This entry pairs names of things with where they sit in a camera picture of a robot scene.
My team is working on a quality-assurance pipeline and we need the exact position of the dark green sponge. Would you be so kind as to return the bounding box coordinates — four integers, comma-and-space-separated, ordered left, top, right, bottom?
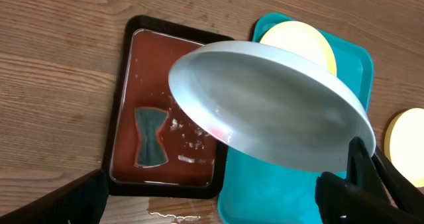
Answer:
134, 107, 168, 168

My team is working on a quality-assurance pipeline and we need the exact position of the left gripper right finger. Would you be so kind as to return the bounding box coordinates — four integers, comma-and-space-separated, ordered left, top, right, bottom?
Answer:
315, 137, 423, 224

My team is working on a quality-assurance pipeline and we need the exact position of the teal plastic tray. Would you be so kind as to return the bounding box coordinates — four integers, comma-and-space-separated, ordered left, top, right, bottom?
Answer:
217, 32, 374, 224

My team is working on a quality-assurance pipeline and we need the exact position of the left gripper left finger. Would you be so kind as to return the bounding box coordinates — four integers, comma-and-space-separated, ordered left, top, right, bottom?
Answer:
1, 170, 109, 224

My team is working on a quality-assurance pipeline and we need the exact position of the light blue plate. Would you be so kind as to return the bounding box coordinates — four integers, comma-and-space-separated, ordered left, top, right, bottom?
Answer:
168, 40, 376, 172

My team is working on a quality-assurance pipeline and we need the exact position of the black tray with red water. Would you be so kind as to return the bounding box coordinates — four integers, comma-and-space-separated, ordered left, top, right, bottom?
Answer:
102, 15, 228, 199

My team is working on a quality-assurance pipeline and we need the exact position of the yellow-green plate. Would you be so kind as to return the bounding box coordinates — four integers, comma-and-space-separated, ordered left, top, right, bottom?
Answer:
383, 108, 423, 188
260, 21, 337, 76

